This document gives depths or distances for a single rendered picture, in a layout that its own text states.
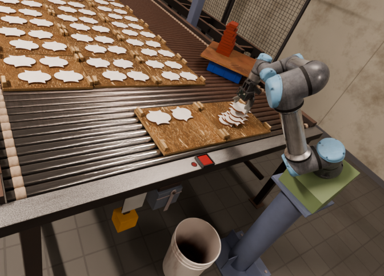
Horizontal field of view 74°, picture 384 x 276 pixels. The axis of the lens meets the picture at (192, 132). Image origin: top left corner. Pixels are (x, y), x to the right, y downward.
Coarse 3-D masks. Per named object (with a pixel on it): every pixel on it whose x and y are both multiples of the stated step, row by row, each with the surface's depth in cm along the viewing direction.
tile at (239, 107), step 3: (231, 102) 160; (237, 102) 163; (234, 105) 158; (237, 105) 160; (240, 105) 161; (243, 105) 163; (234, 108) 155; (237, 108) 156; (240, 108) 158; (243, 108) 160; (237, 111) 155; (240, 111) 155; (243, 111) 156; (249, 111) 159; (243, 114) 155
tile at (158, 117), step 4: (152, 112) 140; (156, 112) 141; (160, 112) 143; (148, 116) 136; (152, 116) 137; (156, 116) 138; (160, 116) 140; (164, 116) 141; (168, 116) 142; (148, 120) 134; (152, 120) 135; (156, 120) 136; (160, 120) 137; (164, 120) 138; (168, 120) 139; (156, 124) 135; (160, 124) 135; (168, 124) 138
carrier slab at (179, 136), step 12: (156, 108) 146; (168, 108) 150; (192, 108) 159; (144, 120) 134; (192, 120) 149; (204, 120) 153; (156, 132) 130; (168, 132) 133; (180, 132) 136; (192, 132) 140; (204, 132) 144; (216, 132) 148; (156, 144) 125; (168, 144) 126; (180, 144) 129; (192, 144) 132; (204, 144) 135; (216, 144) 141
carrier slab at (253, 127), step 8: (208, 104) 170; (216, 104) 174; (224, 104) 177; (208, 112) 162; (216, 112) 165; (224, 112) 169; (208, 120) 156; (216, 120) 158; (248, 120) 171; (256, 120) 175; (216, 128) 151; (224, 128) 154; (232, 128) 157; (240, 128) 160; (248, 128) 163; (256, 128) 166; (264, 128) 170; (232, 136) 150; (240, 136) 153; (248, 136) 156
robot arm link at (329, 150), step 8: (320, 144) 115; (328, 144) 115; (336, 144) 114; (320, 152) 114; (328, 152) 113; (336, 152) 112; (344, 152) 112; (320, 160) 115; (328, 160) 112; (336, 160) 111; (320, 168) 117; (328, 168) 120
